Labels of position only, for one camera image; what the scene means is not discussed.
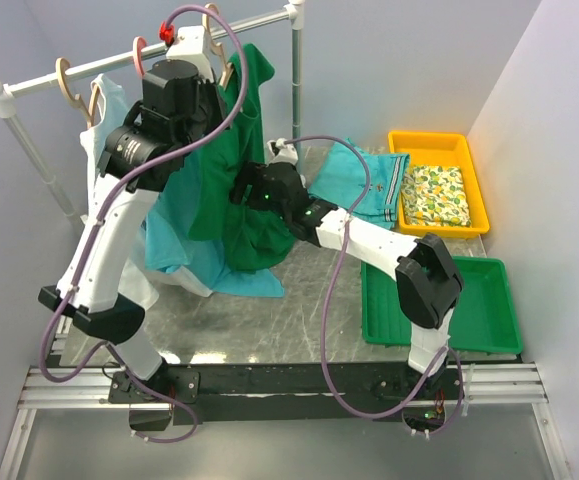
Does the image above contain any green t shirt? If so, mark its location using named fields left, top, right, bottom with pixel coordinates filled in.
left=188, top=43, right=295, bottom=272

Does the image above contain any beige hanger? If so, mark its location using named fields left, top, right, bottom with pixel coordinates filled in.
left=202, top=3, right=235, bottom=90
left=55, top=57, right=101, bottom=129

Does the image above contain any green plastic tray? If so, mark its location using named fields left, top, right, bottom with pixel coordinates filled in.
left=361, top=256, right=523, bottom=355

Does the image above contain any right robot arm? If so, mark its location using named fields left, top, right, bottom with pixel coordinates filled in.
left=229, top=162, right=464, bottom=399

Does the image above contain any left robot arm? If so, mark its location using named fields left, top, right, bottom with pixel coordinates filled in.
left=38, top=60, right=224, bottom=402

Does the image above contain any folded teal shirt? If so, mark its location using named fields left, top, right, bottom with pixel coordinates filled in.
left=306, top=138, right=412, bottom=231

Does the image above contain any white t shirt blue print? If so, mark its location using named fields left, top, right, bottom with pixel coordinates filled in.
left=80, top=74, right=159, bottom=310

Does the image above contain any pink plastic hanger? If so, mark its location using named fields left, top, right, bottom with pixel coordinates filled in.
left=132, top=36, right=148, bottom=78

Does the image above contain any light blue t shirt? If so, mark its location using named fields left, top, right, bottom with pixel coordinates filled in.
left=144, top=153, right=285, bottom=298

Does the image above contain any yellow plastic bin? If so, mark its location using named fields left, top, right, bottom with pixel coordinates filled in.
left=388, top=130, right=490, bottom=239

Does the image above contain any lemon print folded cloth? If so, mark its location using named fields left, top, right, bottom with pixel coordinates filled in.
left=401, top=165, right=471, bottom=227

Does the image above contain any white metal clothes rack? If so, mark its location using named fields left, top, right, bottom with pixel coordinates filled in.
left=0, top=1, right=305, bottom=234

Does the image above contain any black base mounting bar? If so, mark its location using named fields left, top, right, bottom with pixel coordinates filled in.
left=107, top=362, right=465, bottom=434

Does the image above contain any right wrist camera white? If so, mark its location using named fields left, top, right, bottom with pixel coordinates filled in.
left=265, top=138, right=299, bottom=168

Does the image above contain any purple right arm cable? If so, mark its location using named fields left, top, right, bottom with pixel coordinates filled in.
left=278, top=134, right=465, bottom=434

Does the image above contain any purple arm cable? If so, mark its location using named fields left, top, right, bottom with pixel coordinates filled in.
left=278, top=134, right=465, bottom=434
left=37, top=4, right=248, bottom=444

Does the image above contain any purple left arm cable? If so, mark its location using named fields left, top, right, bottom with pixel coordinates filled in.
left=37, top=4, right=248, bottom=444

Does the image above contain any aluminium frame rail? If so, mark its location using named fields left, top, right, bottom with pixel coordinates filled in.
left=0, top=362, right=572, bottom=479

